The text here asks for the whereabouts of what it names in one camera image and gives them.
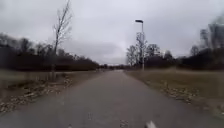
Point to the group of bare trees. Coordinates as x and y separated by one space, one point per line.
133 56

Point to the grey street lamp pole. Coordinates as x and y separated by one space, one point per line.
143 50

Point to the grey asphalt path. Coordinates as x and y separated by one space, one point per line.
110 100

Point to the thin bare tree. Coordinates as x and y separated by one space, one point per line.
56 41

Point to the dark wood line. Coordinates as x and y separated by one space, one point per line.
50 61

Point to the robot's own part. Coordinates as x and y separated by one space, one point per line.
150 125

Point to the dry grass field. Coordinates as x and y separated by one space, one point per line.
186 81

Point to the grass verge with dead leaves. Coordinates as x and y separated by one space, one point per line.
26 87

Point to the dark bushes and trees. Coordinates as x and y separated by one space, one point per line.
206 58

